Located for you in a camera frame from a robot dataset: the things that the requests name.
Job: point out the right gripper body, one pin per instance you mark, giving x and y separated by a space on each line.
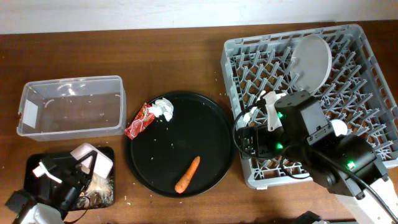
270 143

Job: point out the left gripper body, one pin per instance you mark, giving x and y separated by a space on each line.
65 195

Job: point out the white bowl with food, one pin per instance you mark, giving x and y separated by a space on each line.
103 164

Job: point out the white plastic fork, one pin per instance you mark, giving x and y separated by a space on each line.
247 117

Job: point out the red snack wrapper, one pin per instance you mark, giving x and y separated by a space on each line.
140 122

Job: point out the light blue cup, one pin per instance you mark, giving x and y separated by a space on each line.
340 128

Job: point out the white tissue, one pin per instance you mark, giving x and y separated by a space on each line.
162 107

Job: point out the orange carrot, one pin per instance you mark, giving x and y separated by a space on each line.
184 182

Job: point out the grey plate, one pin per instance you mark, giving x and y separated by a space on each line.
311 63

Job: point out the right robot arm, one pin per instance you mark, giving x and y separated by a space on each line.
345 164

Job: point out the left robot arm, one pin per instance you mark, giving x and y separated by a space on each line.
31 209

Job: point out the black rectangular tray bin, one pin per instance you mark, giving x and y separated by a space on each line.
44 187

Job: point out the food scraps pile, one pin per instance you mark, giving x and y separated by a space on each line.
99 194

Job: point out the clear plastic bin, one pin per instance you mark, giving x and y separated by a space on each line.
73 108

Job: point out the round black serving tray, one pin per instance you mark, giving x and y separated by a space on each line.
160 155

